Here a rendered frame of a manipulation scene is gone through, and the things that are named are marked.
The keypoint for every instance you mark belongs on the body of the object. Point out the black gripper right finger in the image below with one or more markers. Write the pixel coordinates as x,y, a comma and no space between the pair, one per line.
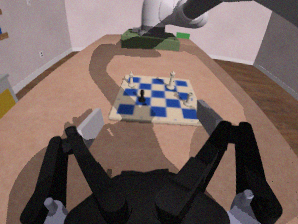
254,203

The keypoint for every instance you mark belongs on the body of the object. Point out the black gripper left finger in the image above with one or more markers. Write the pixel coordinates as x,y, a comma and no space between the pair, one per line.
47,205

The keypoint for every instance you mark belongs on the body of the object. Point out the blue and cream chessboard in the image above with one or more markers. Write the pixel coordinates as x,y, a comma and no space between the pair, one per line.
161,106

